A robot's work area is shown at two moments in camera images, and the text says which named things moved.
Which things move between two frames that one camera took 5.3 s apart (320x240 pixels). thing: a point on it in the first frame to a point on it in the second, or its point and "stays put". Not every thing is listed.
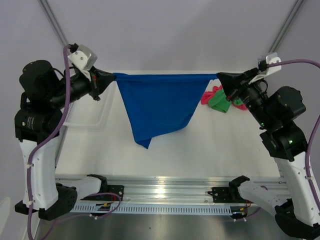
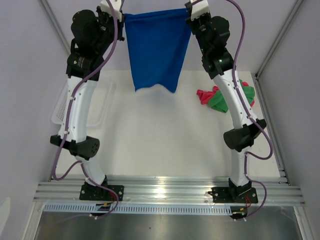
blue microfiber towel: [159, 104] to [157, 41]
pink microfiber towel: [207, 94] stays put
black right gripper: [236, 84] to [189, 21]
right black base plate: [227, 195] stays put
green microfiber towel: [219, 101] stays put
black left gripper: [99, 80] to [100, 15]
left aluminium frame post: [56, 26] stays put
